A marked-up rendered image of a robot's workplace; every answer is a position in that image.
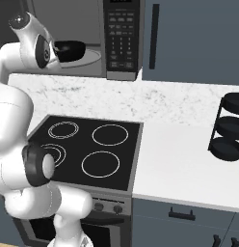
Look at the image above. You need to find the grey round microwave turntable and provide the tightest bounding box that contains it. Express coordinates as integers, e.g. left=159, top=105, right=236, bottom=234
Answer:
left=59, top=47, right=103, bottom=69

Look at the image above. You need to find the grey microwave oven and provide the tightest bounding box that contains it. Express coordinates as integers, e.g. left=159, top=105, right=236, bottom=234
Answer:
left=26, top=0, right=146, bottom=82

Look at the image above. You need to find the dark microwave door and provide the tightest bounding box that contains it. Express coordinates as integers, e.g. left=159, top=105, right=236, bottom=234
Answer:
left=0, top=0, right=29, bottom=62

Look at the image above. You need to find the black bowl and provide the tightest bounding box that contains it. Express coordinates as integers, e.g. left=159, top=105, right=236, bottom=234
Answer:
left=54, top=40, right=87, bottom=64

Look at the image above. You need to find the black drawer handle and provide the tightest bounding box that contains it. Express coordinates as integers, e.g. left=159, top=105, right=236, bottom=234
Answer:
left=168, top=206, right=197, bottom=222

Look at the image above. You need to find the black oven door handle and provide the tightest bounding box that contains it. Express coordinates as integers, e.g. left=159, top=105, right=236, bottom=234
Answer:
left=80, top=217, right=125, bottom=227

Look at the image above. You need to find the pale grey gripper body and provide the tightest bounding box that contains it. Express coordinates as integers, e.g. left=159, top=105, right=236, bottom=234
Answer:
left=49, top=39, right=63, bottom=69

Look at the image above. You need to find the black long cupboard handle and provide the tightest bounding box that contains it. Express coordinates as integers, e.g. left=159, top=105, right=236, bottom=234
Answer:
left=148, top=3, right=161, bottom=70

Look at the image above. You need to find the black tiered wire stand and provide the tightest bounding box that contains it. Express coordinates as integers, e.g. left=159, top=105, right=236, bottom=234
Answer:
left=207, top=92, right=239, bottom=163

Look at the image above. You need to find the black hob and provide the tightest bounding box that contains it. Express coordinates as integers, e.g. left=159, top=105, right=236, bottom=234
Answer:
left=27, top=114, right=145, bottom=194

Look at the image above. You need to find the blue-grey tall cupboard door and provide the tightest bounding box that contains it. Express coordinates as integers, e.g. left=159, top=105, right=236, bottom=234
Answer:
left=142, top=0, right=239, bottom=87

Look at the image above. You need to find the blue-grey drawer front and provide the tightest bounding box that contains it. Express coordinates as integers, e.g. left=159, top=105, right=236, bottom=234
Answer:
left=132, top=197, right=239, bottom=235

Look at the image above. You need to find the black oven knob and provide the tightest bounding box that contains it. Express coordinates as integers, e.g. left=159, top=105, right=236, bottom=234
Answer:
left=112, top=205, right=123, bottom=216
left=93, top=202, right=105, bottom=212

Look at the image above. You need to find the blue-grey cupboard front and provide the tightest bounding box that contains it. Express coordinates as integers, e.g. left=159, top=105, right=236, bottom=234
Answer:
left=0, top=192, right=23, bottom=247

